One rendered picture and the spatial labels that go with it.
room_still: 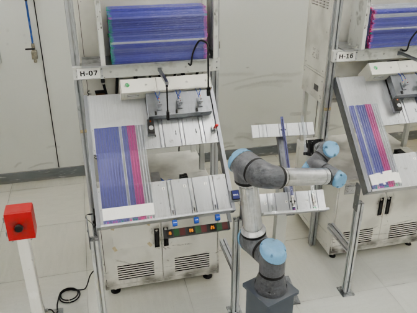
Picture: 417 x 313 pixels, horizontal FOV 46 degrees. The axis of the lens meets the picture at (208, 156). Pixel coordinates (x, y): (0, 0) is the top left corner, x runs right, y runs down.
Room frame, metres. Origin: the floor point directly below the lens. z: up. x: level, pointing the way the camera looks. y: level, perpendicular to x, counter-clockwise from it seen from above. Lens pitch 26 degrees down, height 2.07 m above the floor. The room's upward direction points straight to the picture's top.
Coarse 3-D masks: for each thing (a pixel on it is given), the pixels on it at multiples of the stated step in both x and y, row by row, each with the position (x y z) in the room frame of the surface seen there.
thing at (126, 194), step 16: (112, 128) 2.36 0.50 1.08; (128, 128) 2.37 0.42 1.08; (96, 144) 2.28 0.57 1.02; (112, 144) 2.29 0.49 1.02; (128, 144) 2.31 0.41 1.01; (144, 144) 2.32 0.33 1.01; (112, 160) 2.23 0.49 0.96; (128, 160) 2.25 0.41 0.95; (144, 160) 2.26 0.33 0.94; (112, 176) 2.17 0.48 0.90; (128, 176) 2.18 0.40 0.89; (144, 176) 2.20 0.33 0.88; (112, 192) 2.12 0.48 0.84; (128, 192) 2.13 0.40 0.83; (144, 192) 2.14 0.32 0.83; (112, 208) 2.06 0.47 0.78; (128, 208) 2.07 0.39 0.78; (144, 208) 2.08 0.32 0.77
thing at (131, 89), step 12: (120, 84) 2.47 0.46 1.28; (132, 84) 2.48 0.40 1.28; (144, 84) 2.49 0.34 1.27; (156, 84) 2.50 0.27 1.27; (180, 84) 2.53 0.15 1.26; (192, 84) 2.54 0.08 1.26; (204, 84) 2.55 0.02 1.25; (120, 96) 2.46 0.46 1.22; (132, 96) 2.48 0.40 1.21; (144, 96) 2.51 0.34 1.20
